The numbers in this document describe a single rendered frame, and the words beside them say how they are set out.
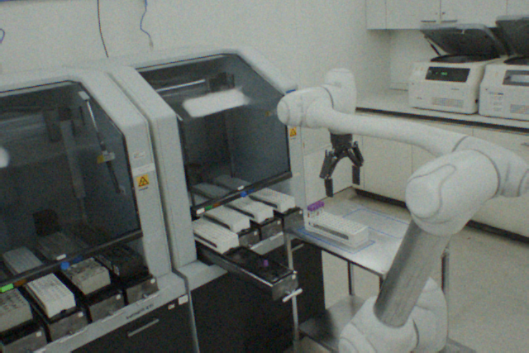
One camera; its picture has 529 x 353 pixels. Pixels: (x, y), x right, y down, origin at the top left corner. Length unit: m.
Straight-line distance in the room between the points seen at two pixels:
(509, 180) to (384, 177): 3.33
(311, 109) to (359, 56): 3.22
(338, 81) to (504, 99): 2.36
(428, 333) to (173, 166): 1.20
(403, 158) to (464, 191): 3.24
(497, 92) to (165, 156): 2.47
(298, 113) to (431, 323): 0.76
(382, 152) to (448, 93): 0.83
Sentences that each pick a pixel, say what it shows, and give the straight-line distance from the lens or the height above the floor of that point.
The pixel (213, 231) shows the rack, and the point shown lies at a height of 0.86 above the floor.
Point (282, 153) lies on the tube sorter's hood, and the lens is 2.59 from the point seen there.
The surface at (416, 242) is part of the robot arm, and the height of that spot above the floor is 1.27.
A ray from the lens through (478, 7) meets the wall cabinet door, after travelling 4.21.
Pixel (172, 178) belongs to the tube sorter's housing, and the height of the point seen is 1.16.
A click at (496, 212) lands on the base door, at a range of 4.14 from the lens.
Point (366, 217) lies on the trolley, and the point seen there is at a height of 0.82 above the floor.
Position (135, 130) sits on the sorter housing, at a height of 1.41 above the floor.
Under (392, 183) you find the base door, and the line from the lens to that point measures 4.57.
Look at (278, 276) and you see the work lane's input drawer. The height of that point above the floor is 0.82.
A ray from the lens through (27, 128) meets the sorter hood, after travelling 2.11.
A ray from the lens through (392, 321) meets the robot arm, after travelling 1.53.
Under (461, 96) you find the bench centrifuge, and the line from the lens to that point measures 4.01.
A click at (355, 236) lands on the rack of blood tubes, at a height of 0.87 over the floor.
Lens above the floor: 1.88
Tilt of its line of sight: 17 degrees down
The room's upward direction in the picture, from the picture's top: 6 degrees counter-clockwise
